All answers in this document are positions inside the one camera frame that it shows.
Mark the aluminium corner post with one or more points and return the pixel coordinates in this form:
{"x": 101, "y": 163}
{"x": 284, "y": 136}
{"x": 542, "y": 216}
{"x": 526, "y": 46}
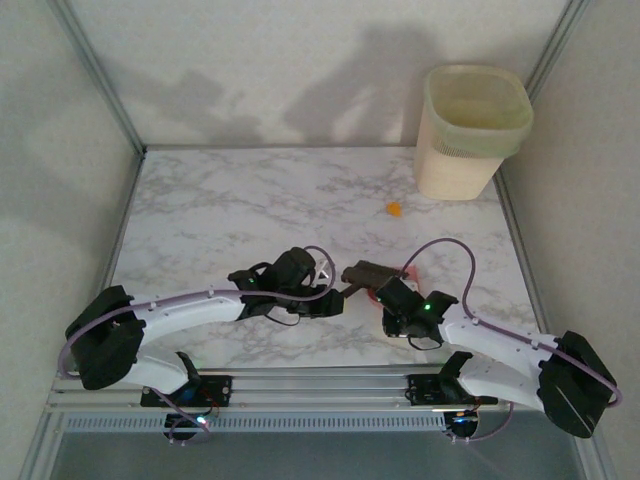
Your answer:
{"x": 102, "y": 80}
{"x": 552, "y": 50}

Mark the pink plastic dustpan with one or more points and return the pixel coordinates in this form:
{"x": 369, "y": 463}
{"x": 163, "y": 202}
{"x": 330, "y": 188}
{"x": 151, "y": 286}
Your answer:
{"x": 412, "y": 272}

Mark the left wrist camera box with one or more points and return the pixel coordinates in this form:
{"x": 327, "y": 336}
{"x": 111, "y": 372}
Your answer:
{"x": 324, "y": 270}

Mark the beige plastic trash bin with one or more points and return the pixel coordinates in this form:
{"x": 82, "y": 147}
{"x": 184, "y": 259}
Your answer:
{"x": 450, "y": 175}

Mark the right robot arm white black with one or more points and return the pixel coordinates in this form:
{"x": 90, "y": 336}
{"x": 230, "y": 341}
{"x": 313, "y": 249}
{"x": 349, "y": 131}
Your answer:
{"x": 500, "y": 350}

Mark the aluminium back rail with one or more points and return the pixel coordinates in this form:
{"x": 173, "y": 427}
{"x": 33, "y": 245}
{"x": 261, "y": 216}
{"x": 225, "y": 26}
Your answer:
{"x": 275, "y": 147}

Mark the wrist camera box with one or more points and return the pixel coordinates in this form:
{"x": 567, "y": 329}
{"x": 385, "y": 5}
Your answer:
{"x": 411, "y": 285}
{"x": 324, "y": 270}

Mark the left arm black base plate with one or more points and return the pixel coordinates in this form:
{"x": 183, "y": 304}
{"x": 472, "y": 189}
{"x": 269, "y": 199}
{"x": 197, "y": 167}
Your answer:
{"x": 220, "y": 390}

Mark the aluminium mounting rail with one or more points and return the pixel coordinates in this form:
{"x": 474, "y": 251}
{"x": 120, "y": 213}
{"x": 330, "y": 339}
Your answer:
{"x": 325, "y": 387}

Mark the black controller board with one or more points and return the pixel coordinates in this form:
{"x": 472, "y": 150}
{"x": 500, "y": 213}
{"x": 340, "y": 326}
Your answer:
{"x": 462, "y": 425}
{"x": 186, "y": 430}

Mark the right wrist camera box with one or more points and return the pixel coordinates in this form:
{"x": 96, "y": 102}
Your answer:
{"x": 411, "y": 285}

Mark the brown hand brush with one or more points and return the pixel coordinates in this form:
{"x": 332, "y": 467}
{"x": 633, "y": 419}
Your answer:
{"x": 365, "y": 273}

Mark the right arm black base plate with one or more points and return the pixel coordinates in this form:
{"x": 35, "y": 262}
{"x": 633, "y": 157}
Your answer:
{"x": 425, "y": 390}

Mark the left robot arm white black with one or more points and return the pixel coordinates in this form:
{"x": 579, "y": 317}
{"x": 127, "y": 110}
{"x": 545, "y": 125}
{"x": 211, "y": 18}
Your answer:
{"x": 190, "y": 312}

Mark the orange paper scrap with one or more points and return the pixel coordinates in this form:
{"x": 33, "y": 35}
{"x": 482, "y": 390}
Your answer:
{"x": 395, "y": 209}

